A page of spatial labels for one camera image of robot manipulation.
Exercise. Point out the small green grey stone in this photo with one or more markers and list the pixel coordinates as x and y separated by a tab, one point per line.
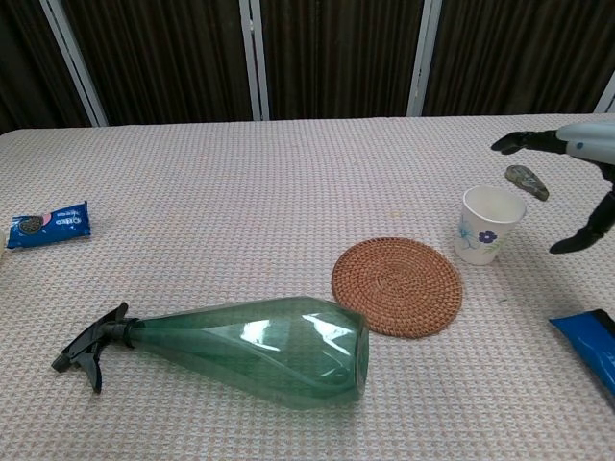
527	182

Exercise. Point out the white partition frame post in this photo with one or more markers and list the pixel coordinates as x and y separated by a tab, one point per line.
423	57
606	93
73	62
255	60

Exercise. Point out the blue Oreo cookie packet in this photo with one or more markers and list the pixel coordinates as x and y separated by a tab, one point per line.
50	225

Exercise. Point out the white floral paper cup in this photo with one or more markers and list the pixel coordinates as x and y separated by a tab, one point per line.
485	225

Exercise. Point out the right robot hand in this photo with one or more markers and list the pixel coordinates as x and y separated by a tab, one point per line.
588	140

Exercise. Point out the blue snack bag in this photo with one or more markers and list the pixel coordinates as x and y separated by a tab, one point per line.
593	346

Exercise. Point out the brown woven rattan coaster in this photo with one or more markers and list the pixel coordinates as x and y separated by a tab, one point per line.
397	286

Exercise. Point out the patterned woven tablecloth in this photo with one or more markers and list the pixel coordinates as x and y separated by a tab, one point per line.
240	240

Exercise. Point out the green plastic spray bottle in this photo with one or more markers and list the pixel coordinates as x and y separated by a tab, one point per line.
269	350

